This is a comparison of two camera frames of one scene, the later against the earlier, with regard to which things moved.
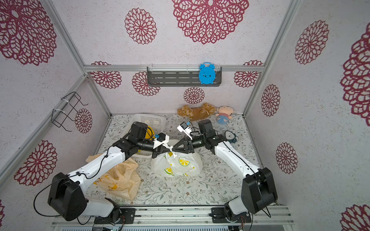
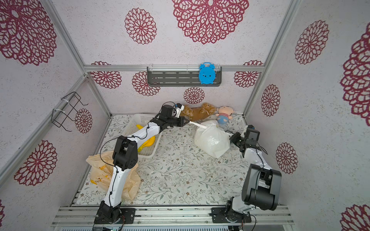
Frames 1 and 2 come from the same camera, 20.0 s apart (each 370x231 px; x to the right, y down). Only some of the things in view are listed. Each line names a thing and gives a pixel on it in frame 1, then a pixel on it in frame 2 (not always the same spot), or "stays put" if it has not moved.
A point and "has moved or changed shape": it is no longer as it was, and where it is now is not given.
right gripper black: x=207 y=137 → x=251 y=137
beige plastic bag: x=124 y=179 stays put
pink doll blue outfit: x=224 y=114 stays put
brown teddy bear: x=195 y=113 stays put
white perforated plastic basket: x=158 y=121 stays put
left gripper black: x=158 y=150 → x=180 y=123
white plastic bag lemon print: x=177 y=164 has moved or changed shape
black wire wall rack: x=59 y=114 stays put
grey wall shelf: x=179 y=76 stays put
